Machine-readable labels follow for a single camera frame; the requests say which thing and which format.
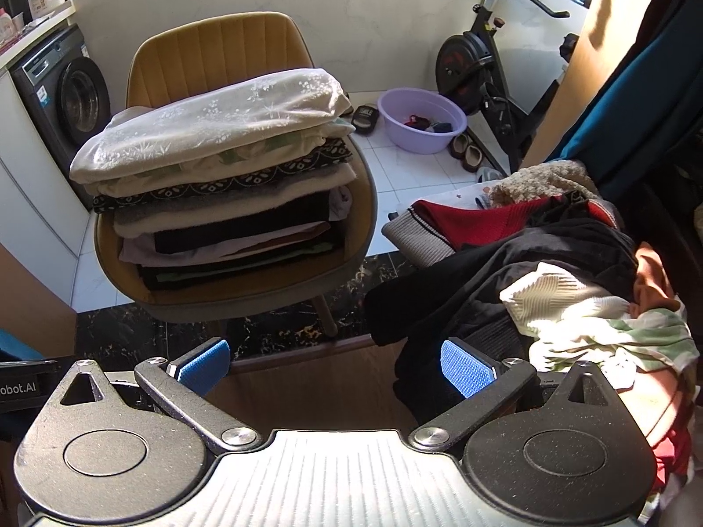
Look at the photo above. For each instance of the black slide sandal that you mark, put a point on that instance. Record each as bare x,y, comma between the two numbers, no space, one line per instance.
365,119

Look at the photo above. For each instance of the white ribbed knit sweater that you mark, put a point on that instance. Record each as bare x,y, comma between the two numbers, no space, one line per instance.
565,296

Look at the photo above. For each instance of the grey slipper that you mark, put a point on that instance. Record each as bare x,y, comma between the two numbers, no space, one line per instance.
489,174

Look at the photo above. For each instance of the blue curtain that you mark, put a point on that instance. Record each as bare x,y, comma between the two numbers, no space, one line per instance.
648,104

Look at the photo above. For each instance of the red knit sweater grey hem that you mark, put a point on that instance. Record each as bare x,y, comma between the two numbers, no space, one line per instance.
478,225

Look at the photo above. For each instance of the dark red garment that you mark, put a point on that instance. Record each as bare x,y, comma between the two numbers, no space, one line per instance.
670,450

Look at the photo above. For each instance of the stack of folded clothes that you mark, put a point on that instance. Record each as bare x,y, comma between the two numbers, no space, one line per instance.
247,241

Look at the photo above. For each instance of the purple plastic basin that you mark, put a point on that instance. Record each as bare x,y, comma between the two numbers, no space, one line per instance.
406,134

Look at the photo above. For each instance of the black ribbed garment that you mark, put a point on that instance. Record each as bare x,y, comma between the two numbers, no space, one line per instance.
467,285

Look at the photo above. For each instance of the brown slipper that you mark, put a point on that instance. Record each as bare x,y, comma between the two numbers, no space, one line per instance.
458,145
472,158

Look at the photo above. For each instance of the light green striped garment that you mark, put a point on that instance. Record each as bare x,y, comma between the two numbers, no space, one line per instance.
659,335

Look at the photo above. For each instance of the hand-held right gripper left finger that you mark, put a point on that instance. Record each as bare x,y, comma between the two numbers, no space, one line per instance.
206,365

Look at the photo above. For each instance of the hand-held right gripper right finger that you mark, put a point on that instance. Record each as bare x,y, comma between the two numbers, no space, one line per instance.
467,368

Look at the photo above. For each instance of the black exercise bike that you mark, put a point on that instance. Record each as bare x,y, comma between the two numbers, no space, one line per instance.
467,60

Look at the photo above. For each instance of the mustard yellow upholstered chair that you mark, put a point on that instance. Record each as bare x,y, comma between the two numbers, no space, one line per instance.
219,44

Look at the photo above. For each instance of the grey front-load washing machine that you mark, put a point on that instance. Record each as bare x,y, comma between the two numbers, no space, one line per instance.
55,99

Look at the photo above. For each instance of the beige fuzzy knit garment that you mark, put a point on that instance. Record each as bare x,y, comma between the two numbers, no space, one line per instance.
549,181

